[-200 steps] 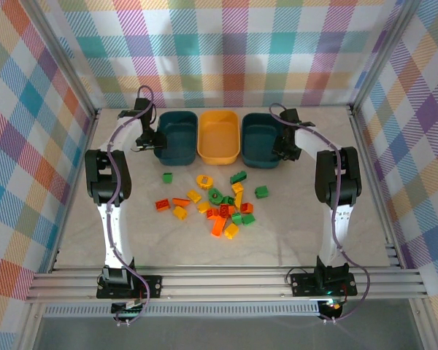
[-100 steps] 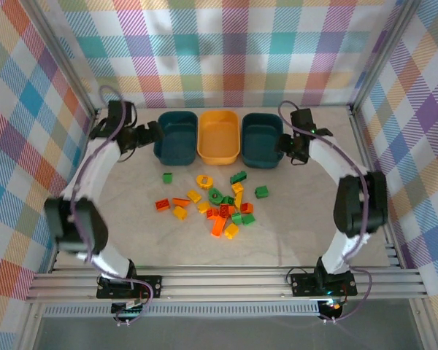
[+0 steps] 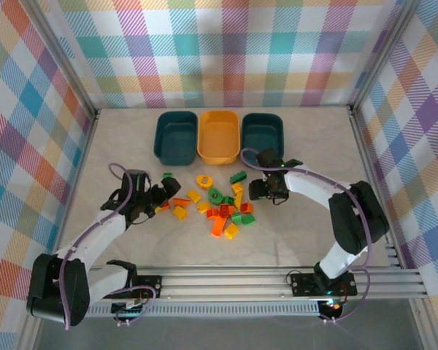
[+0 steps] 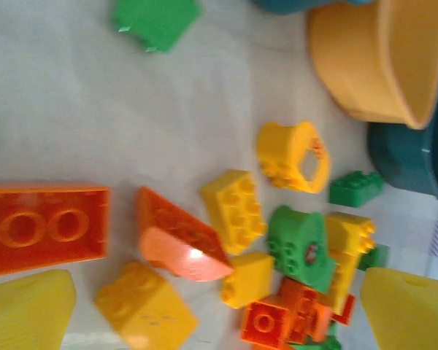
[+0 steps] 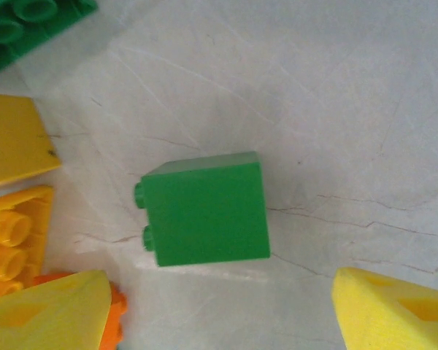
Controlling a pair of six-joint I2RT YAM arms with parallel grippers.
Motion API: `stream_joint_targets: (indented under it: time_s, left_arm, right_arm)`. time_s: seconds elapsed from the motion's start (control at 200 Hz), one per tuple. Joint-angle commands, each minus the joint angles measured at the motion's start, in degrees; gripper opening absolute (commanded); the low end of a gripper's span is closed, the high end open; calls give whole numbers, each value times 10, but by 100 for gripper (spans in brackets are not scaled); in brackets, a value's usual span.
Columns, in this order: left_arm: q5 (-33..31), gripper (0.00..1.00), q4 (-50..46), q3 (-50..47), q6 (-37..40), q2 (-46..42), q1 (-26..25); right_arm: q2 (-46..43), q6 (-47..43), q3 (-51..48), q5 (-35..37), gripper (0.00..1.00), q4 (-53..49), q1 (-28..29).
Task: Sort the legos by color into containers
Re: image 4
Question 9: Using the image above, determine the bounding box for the yellow-orange plastic container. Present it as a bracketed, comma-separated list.
[306, 0, 438, 131]

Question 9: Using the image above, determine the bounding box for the orange sloped lego brick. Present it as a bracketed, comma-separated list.
[135, 185, 235, 284]

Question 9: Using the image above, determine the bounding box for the large orange lego brick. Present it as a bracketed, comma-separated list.
[0, 181, 111, 280]

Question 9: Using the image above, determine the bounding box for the small yellow lego brick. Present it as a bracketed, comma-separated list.
[220, 251, 275, 310]

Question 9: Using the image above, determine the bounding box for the green round-window lego piece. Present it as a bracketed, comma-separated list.
[267, 204, 337, 295]

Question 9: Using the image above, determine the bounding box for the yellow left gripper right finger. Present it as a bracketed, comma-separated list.
[360, 267, 438, 350]

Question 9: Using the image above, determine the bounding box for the long green lego brick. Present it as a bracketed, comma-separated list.
[328, 170, 387, 209]

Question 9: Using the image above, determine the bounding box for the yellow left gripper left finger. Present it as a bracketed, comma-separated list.
[0, 268, 77, 350]

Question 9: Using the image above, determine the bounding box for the dark teal plastic container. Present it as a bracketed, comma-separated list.
[366, 43, 438, 201]

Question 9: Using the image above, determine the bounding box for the tall yellow lego brick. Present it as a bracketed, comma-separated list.
[323, 211, 376, 316]

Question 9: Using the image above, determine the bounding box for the yellow round-window lego piece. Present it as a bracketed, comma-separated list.
[256, 120, 332, 195]

